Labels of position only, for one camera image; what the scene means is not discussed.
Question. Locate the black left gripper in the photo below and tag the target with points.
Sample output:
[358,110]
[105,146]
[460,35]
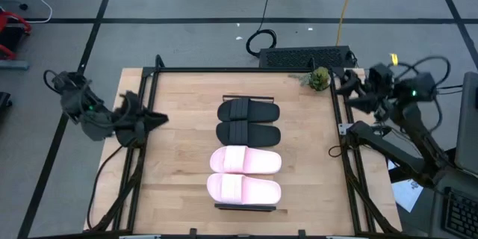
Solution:
[128,119]

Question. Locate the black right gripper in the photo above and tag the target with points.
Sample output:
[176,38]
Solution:
[382,89]

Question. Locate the black rubber slide sandal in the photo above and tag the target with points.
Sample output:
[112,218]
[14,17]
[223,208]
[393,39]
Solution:
[257,134]
[254,112]

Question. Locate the pink rubber slide sandal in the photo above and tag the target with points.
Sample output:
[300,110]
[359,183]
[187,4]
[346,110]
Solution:
[257,161]
[257,190]

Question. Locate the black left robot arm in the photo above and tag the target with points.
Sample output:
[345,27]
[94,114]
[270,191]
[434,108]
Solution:
[89,119]

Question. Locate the wooden shelf black metal legs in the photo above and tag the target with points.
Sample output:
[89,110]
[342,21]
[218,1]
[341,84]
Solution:
[244,207]

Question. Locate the small green succulent plant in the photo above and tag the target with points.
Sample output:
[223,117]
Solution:
[319,79]

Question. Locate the black vented equipment box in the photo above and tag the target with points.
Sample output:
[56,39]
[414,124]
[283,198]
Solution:
[302,58]

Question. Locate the white printed paper sheet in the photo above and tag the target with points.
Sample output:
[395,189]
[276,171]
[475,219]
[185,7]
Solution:
[407,192]

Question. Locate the grey laptop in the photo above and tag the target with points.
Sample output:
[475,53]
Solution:
[468,127]

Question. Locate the grey metal block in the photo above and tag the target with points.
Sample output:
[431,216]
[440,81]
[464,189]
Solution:
[13,64]

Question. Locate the grey operator desk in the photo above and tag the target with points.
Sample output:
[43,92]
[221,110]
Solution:
[437,209]

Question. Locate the red black step stool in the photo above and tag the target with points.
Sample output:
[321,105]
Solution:
[11,37]

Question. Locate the black caster wheel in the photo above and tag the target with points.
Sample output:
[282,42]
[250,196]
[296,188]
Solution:
[23,6]

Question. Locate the black computer keyboard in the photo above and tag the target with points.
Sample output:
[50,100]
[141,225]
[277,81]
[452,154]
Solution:
[463,214]

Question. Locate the silver corner bracket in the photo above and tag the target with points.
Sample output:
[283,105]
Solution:
[344,128]

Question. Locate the black aluminium rig frame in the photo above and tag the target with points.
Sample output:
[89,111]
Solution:
[239,69]

